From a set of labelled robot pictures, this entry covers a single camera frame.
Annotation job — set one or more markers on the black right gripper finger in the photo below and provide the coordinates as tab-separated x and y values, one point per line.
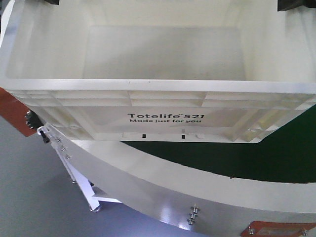
285	5

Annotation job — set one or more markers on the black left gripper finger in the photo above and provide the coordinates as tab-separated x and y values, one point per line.
53	2

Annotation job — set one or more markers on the white Totelife plastic crate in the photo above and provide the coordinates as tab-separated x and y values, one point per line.
230	71

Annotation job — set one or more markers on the white table support leg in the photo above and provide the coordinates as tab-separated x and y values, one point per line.
67	152

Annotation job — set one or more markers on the white outer turntable rim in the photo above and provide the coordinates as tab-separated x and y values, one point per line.
189	198

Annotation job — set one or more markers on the red warning label plate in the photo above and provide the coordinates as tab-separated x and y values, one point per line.
275	229

